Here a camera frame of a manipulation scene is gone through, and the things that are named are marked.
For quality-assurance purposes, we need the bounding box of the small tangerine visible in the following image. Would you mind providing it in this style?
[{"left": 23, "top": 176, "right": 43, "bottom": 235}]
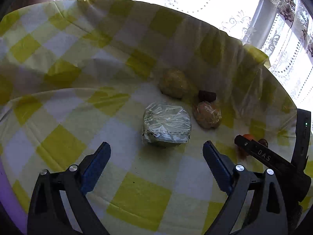
[{"left": 243, "top": 134, "right": 255, "bottom": 141}]

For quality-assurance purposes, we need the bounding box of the green fruit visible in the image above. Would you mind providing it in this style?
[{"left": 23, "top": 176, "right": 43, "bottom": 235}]
[{"left": 142, "top": 102, "right": 192, "bottom": 147}]

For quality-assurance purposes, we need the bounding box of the dark mangosteen near tangerines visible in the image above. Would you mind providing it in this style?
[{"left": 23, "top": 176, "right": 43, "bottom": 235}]
[{"left": 258, "top": 138, "right": 268, "bottom": 148}]

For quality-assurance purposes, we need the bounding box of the purple storage box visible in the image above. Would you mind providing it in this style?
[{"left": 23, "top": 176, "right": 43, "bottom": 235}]
[{"left": 1, "top": 162, "right": 27, "bottom": 234}]

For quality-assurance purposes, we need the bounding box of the wrapped yellow fruit right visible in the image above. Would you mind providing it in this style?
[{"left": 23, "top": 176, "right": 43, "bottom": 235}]
[{"left": 192, "top": 101, "right": 222, "bottom": 129}]

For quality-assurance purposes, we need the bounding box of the wrapped yellow fruit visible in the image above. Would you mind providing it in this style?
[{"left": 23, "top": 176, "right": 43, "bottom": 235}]
[
  {"left": 192, "top": 101, "right": 222, "bottom": 129},
  {"left": 159, "top": 69, "right": 189, "bottom": 99}
]

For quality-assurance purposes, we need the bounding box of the dark mangosteen back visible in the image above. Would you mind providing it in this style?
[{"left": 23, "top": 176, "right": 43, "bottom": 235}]
[{"left": 197, "top": 90, "right": 216, "bottom": 103}]

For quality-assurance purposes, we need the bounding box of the wrapped yellow fruit left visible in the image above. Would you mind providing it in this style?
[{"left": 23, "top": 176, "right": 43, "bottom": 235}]
[{"left": 159, "top": 69, "right": 189, "bottom": 99}]

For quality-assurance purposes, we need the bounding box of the floral lace curtain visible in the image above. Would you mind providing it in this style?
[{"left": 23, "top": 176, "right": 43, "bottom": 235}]
[{"left": 85, "top": 0, "right": 313, "bottom": 118}]

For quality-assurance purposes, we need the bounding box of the yellow white checkered tablecloth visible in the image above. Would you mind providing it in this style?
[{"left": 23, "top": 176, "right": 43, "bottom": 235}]
[{"left": 1, "top": 0, "right": 297, "bottom": 234}]

